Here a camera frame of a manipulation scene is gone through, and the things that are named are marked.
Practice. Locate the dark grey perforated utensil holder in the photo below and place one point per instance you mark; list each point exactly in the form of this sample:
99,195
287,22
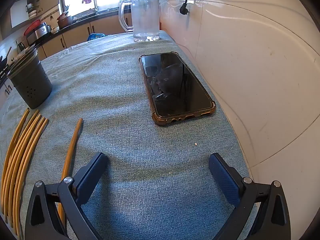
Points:
30,85

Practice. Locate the brown pot with utensils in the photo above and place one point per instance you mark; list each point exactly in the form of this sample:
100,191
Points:
63,20

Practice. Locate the glass jar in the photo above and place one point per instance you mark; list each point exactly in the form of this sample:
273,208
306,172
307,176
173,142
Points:
146,17

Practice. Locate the metal sink faucet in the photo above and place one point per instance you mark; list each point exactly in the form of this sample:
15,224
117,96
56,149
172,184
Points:
95,2

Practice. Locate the smartphone in brown case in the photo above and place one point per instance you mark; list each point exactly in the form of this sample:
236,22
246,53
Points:
175,87

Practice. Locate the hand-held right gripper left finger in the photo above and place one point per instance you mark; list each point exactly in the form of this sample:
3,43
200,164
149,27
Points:
92,175

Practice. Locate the silver cooking pot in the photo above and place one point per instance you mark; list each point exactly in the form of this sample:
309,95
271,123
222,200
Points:
41,31

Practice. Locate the beige kitchen cabinets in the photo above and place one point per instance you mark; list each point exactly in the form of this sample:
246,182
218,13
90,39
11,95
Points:
75,33

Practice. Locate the blue plastic bag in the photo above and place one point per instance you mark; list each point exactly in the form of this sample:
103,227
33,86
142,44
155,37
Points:
96,36

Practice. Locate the wall shelf with dishes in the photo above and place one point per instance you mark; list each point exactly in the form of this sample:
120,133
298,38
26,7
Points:
32,7

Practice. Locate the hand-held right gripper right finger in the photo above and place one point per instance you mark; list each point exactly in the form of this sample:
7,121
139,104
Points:
225,177

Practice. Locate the black kitchen countertop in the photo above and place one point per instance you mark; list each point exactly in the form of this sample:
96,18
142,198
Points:
82,20

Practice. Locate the grey-green table cloth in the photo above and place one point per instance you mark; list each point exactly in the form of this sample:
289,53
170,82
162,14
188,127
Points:
125,135

